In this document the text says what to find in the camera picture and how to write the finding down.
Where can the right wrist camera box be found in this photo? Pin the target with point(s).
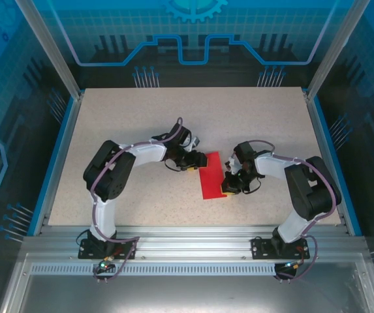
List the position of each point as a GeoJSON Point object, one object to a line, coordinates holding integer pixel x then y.
{"type": "Point", "coordinates": [231, 164]}

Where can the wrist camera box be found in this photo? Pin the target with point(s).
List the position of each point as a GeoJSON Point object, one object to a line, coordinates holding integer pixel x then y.
{"type": "Point", "coordinates": [194, 141]}
{"type": "Point", "coordinates": [231, 164]}

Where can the aluminium cross rail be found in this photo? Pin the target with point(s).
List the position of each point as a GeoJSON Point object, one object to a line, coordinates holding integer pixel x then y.
{"type": "Point", "coordinates": [193, 243]}

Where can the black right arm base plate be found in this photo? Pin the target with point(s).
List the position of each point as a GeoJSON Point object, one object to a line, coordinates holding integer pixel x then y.
{"type": "Point", "coordinates": [260, 251]}

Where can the metal sheet tray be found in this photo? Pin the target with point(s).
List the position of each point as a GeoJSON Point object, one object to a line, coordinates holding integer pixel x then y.
{"type": "Point", "coordinates": [186, 293]}

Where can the red square paper sheet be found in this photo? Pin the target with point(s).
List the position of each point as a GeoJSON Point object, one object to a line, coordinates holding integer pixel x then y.
{"type": "Point", "coordinates": [211, 182]}

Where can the aluminium side rail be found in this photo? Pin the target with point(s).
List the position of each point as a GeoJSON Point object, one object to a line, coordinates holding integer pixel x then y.
{"type": "Point", "coordinates": [64, 146]}
{"type": "Point", "coordinates": [323, 146]}

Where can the aluminium frame post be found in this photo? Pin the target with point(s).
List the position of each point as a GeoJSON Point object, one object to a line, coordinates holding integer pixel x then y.
{"type": "Point", "coordinates": [333, 52]}
{"type": "Point", "coordinates": [53, 55]}

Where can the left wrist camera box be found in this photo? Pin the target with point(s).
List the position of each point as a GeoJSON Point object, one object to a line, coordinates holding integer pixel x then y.
{"type": "Point", "coordinates": [194, 141]}

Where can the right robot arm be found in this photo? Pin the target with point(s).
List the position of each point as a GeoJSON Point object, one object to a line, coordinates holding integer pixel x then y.
{"type": "Point", "coordinates": [307, 192]}

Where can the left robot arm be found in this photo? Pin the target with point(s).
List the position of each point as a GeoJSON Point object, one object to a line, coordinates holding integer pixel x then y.
{"type": "Point", "coordinates": [118, 182]}

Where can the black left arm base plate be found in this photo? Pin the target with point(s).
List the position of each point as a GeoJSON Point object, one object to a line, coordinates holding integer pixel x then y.
{"type": "Point", "coordinates": [87, 252]}

